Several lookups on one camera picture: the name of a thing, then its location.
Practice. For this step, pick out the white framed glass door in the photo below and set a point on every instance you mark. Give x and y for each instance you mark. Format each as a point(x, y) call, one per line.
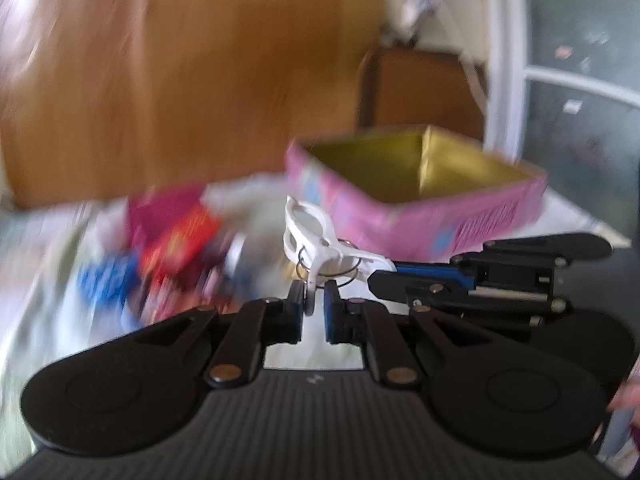
point(575, 85)

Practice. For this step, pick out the red packet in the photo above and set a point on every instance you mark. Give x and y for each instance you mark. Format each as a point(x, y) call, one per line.
point(180, 242)

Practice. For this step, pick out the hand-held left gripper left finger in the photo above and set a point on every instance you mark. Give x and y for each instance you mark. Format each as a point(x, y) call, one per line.
point(298, 310)

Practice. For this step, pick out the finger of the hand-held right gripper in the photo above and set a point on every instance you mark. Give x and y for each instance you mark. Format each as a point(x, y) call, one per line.
point(425, 274)
point(530, 255)

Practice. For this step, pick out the wooden headboard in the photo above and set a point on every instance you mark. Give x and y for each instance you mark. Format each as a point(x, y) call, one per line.
point(175, 75)

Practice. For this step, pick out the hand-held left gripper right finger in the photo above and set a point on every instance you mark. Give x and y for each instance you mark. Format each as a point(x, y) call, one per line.
point(330, 312)

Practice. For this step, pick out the pink tin box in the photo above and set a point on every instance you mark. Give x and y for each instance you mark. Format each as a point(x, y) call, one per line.
point(450, 220)

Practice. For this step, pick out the white bed sheet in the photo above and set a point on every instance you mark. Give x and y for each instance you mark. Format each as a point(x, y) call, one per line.
point(40, 285)

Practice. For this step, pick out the person's right hand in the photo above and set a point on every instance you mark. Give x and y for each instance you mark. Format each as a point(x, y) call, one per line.
point(627, 392)

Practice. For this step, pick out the blue white-dotted pouch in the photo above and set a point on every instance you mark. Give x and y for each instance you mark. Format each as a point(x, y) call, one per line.
point(107, 280)

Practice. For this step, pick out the magenta fabric pouch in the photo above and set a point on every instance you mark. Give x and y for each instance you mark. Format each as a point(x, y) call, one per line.
point(160, 212)

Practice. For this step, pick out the white plastic clothes clip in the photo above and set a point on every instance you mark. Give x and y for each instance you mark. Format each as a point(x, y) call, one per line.
point(315, 240)

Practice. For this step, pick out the brown mesh chair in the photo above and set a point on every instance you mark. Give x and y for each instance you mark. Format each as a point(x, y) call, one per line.
point(420, 92)

